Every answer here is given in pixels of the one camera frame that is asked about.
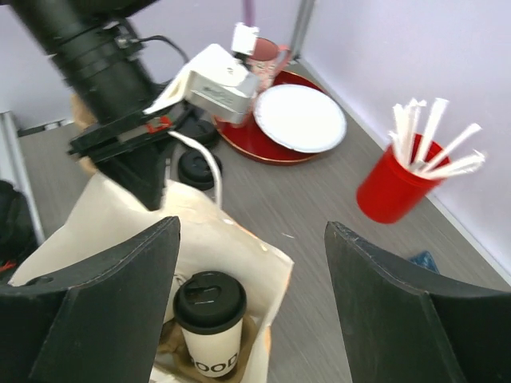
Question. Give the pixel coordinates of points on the red round plate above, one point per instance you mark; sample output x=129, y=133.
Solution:
x=251, y=142

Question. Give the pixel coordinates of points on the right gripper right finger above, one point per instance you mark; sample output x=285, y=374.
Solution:
x=404, y=323

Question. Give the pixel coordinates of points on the white paper plate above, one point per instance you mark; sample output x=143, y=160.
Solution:
x=300, y=118

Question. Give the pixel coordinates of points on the brown paper bag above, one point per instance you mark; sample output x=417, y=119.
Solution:
x=106, y=215

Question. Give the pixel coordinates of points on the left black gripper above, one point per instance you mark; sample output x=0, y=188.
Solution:
x=133, y=153

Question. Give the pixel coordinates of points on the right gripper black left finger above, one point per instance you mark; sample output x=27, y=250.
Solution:
x=98, y=320

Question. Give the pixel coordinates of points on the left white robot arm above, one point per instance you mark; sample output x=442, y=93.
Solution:
x=95, y=49

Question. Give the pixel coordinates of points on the pink floral pitcher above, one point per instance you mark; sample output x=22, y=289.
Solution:
x=268, y=61

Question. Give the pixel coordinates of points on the blue leaf-shaped dish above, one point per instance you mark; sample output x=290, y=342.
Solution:
x=425, y=260

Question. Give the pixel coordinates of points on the beige pulp cup carrier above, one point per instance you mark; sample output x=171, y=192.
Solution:
x=172, y=354

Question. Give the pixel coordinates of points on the white paper cup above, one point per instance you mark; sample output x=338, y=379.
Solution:
x=214, y=355

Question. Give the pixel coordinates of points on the red cylindrical straw holder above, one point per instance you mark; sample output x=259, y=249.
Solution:
x=390, y=191

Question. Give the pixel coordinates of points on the single black lid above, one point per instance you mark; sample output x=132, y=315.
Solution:
x=202, y=131

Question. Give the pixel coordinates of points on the bundle of wrapped straws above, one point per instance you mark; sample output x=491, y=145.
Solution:
x=414, y=150

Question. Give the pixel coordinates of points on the stack of black lids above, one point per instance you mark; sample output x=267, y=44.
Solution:
x=193, y=170

